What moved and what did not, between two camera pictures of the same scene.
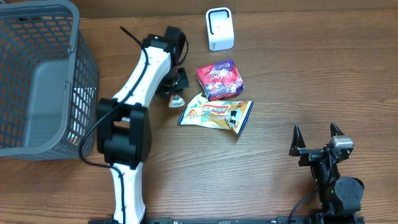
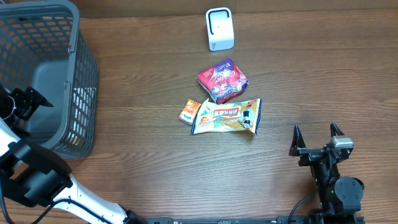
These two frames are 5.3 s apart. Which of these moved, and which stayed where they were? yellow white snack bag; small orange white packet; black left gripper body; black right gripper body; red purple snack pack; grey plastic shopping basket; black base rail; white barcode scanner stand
Moved: yellow white snack bag; small orange white packet; red purple snack pack; black left gripper body
Stayed: black base rail; grey plastic shopping basket; black right gripper body; white barcode scanner stand
